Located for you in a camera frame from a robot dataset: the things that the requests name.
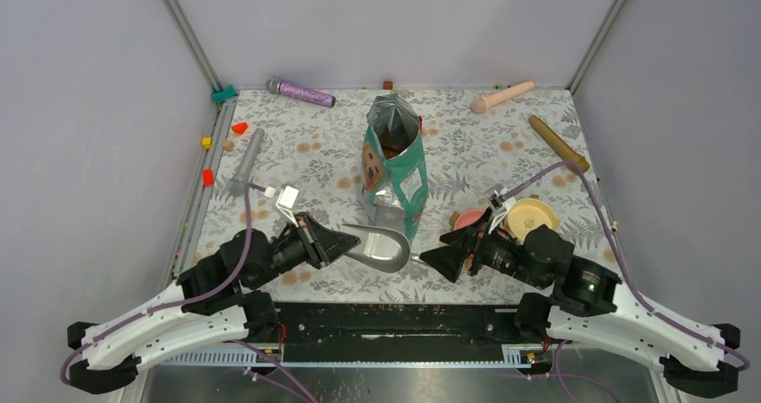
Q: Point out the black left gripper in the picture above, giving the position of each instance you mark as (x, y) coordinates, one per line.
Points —
(324, 244)

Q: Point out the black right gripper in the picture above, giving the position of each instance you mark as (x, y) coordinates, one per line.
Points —
(448, 259)

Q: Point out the grey plastic scoop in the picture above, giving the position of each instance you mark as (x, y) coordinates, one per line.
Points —
(382, 249)

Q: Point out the green dog food bag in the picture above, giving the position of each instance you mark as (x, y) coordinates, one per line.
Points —
(395, 185)

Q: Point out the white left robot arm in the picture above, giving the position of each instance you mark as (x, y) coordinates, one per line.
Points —
(217, 300)

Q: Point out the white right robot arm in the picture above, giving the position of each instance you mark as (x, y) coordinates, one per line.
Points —
(577, 299)

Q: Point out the pink pet bowl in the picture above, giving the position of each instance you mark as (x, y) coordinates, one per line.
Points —
(465, 218)

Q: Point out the yellow pet bowl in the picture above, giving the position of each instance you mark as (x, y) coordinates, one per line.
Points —
(527, 215)

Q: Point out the floral table mat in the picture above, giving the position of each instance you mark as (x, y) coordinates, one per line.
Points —
(319, 151)

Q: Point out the grey cylinder tool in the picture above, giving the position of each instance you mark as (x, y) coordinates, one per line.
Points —
(240, 179)

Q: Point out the orange toy block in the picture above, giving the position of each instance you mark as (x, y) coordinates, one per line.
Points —
(208, 177)

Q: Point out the red toy block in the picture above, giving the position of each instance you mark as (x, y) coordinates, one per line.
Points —
(240, 128)

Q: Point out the purple glitter microphone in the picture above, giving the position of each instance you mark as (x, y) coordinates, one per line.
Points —
(281, 87)

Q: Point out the pink toy stick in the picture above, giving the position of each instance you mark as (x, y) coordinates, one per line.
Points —
(484, 103)

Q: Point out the brown wooden rolling pin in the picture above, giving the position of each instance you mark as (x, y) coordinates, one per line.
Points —
(558, 144)

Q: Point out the teal clip in corner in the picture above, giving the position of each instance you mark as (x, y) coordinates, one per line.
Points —
(224, 94)

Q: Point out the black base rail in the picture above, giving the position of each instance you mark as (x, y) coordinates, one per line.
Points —
(383, 333)

